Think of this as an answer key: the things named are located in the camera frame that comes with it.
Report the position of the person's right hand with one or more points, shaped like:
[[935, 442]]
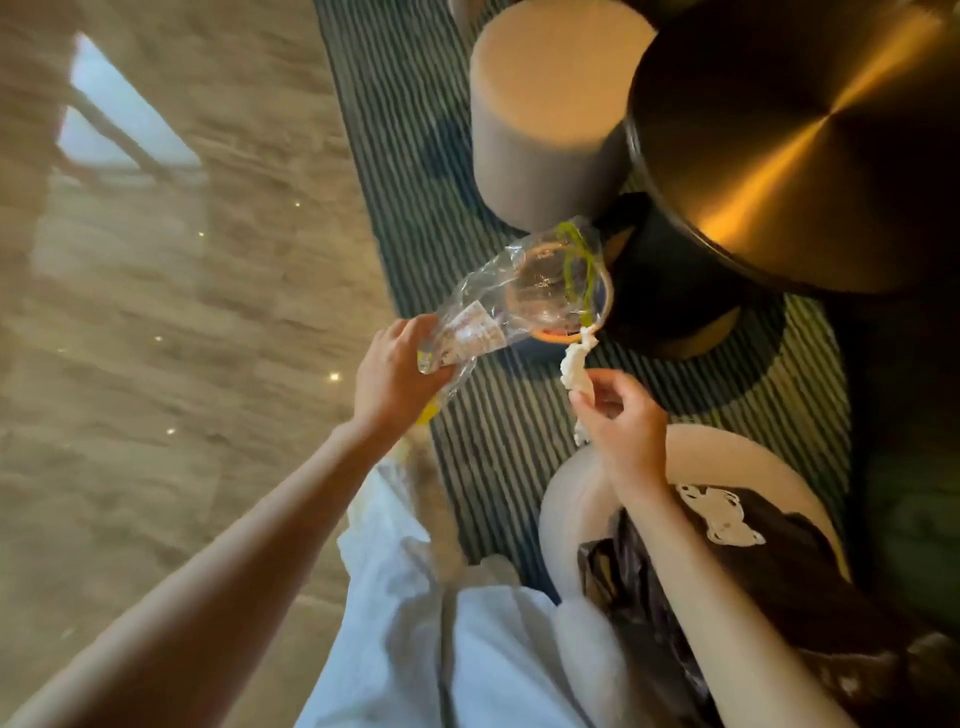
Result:
[[634, 442]]

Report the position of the person's left hand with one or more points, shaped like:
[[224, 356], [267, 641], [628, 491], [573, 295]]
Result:
[[394, 382]]

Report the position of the white tissue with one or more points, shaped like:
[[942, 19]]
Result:
[[576, 371]]

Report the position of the small round trash bin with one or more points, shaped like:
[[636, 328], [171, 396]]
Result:
[[540, 349]]

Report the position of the clear plastic wrapper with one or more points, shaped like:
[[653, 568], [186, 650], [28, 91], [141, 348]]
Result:
[[510, 292]]

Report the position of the person's left forearm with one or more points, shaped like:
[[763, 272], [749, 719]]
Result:
[[202, 600]]

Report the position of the person's right forearm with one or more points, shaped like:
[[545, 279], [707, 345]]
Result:
[[720, 622]]

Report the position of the person's white trousers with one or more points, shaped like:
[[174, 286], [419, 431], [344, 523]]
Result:
[[495, 660]]

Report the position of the white boucle armchair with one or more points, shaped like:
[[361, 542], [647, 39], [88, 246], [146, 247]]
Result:
[[570, 510]]

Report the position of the dark brown printed bag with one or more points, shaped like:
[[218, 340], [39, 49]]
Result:
[[810, 585]]

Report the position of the striped blue-green rug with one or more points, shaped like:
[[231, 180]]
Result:
[[405, 150]]

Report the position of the white round stool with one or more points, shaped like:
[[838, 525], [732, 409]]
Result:
[[547, 97]]

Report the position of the brass top round table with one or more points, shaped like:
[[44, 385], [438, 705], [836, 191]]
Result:
[[787, 135]]

